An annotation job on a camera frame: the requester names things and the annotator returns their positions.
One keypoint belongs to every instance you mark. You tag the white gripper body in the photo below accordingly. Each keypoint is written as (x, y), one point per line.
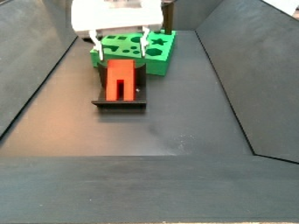
(114, 16)

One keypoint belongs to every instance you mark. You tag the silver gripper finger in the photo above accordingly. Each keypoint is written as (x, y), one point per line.
(142, 40)
(97, 46)

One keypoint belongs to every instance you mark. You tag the red double-square block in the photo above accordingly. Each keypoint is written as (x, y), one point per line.
(120, 73)

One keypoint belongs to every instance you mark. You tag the black curved holder stand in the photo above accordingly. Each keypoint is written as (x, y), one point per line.
(120, 103)

